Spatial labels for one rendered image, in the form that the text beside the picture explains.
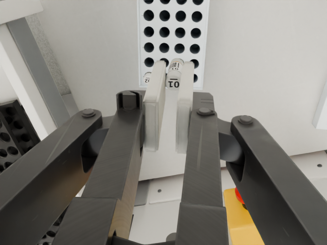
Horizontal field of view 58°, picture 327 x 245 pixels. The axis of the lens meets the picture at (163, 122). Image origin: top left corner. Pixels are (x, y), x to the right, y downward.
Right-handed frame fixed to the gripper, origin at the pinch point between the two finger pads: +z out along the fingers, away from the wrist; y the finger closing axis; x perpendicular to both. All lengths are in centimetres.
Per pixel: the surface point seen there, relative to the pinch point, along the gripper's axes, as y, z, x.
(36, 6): -15.5, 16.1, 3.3
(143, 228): -4.3, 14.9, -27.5
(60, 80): -53, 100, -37
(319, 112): 19.8, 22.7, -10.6
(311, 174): 20.5, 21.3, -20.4
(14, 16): -15.3, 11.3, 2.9
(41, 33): -57, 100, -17
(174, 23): -0.9, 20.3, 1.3
